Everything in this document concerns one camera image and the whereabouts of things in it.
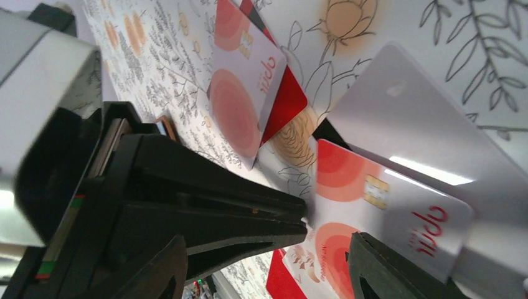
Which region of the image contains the white card red circle centre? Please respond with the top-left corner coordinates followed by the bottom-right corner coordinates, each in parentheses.
top-left (283, 139), bottom-right (473, 298)

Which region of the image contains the floral patterned table mat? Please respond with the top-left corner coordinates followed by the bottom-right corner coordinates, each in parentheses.
top-left (82, 0), bottom-right (528, 299)

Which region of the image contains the plain white card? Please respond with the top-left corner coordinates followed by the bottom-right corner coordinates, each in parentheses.
top-left (328, 44), bottom-right (527, 298)

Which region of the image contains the dark red card right upper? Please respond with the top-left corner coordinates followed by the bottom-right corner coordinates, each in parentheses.
top-left (266, 249), bottom-right (306, 299)

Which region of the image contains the white card red circle middle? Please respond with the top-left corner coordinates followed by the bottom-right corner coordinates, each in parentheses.
top-left (209, 1), bottom-right (286, 169)

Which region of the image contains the red card black stripe left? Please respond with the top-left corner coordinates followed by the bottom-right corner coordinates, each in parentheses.
top-left (240, 0), bottom-right (308, 145)

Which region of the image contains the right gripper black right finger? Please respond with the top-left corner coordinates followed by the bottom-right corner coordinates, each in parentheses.
top-left (346, 232), bottom-right (466, 299)

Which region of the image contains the white card red circle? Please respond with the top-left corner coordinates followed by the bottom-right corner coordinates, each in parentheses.
top-left (209, 1), bottom-right (286, 169)
top-left (283, 139), bottom-right (473, 298)

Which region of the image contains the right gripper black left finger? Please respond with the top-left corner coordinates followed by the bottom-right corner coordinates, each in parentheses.
top-left (1, 102), bottom-right (307, 298)

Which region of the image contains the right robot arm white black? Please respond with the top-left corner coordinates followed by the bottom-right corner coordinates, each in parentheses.
top-left (1, 4), bottom-right (306, 298)

